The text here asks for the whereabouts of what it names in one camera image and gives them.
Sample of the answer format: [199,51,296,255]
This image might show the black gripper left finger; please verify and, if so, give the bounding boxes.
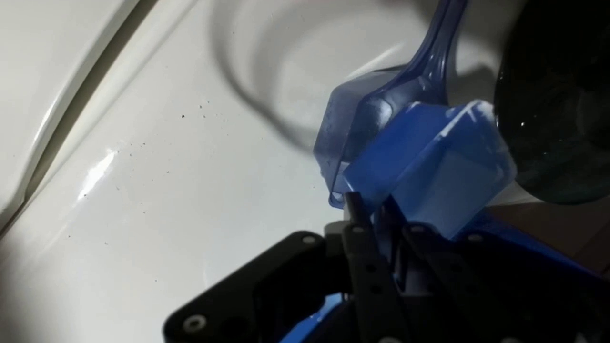
[163,188,409,343]

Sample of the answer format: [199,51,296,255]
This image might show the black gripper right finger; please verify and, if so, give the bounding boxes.
[380,195,610,343]

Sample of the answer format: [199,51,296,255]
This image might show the white washing machine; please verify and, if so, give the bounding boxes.
[0,0,610,343]

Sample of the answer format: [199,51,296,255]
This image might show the dark translucent blue scoop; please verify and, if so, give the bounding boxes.
[314,0,472,209]

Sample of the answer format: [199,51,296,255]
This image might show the light blue plastic scoop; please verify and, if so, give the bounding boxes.
[342,98,521,241]

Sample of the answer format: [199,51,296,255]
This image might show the blue cardboard detergent box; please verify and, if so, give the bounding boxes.
[479,201,610,283]

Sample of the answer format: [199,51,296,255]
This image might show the dark green round lid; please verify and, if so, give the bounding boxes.
[495,0,610,205]

